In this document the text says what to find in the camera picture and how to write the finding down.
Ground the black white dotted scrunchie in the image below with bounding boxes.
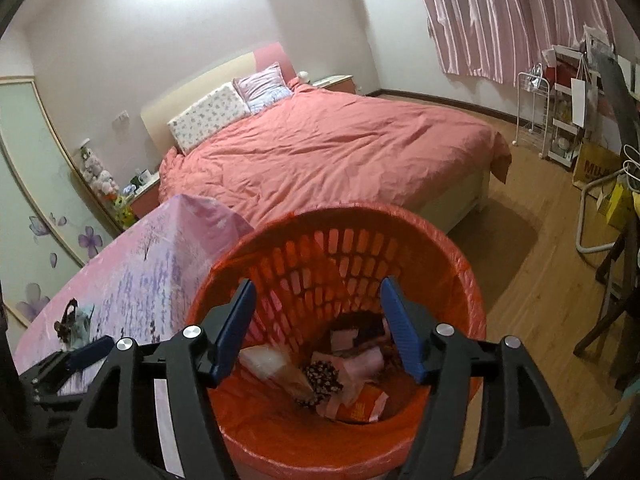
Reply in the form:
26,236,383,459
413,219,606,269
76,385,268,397
300,361,344,408

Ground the pink wrapper trash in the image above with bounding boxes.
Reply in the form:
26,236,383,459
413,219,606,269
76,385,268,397
330,330,390,386

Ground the orange packet trash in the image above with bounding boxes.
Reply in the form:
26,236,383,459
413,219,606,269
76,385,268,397
316,382,388,424

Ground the yellow snack wrapper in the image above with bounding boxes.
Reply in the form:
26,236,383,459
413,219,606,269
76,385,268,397
238,344,314,403

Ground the pink lavender print sheet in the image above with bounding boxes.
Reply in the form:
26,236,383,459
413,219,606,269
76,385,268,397
13,194,252,373

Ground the orange plastic laundry basket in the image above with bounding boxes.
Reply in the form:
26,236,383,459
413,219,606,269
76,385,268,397
188,204,486,479

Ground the pink white nightstand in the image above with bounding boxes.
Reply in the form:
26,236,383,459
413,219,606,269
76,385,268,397
130,172,160,219

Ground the sliding door floral wardrobe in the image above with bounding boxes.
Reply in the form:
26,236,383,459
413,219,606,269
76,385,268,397
1,77,119,326

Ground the white mug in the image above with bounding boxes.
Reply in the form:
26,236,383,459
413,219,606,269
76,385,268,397
132,169,151,186

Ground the stack of plush toys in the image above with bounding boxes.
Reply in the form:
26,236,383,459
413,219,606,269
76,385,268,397
79,139,137,230

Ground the coral pink duvet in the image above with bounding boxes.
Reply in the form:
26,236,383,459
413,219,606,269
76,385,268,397
160,84,512,226

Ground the dark wooden chair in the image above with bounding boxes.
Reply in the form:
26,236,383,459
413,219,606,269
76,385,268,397
573,209,639,391

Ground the white floral pillow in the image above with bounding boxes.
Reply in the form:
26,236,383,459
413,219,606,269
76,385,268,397
167,82,250,155

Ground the beige pink headboard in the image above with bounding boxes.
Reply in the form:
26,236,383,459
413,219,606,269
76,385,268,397
141,42,296,156

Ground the pink striped pillow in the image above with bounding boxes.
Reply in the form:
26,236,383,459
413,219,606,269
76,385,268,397
233,62,293,114

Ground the yellow paper shopping bag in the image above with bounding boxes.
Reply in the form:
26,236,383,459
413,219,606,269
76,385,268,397
572,141,622,188

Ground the far side nightstand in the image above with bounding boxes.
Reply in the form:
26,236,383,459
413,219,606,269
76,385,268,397
311,75,358,94

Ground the pink striped curtain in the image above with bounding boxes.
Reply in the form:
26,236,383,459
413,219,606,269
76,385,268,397
423,0,616,86

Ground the white tube frame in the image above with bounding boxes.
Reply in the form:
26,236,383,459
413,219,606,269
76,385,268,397
575,169,627,259

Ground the white wire rack shelf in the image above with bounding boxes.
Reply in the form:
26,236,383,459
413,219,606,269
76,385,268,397
512,63,550,159

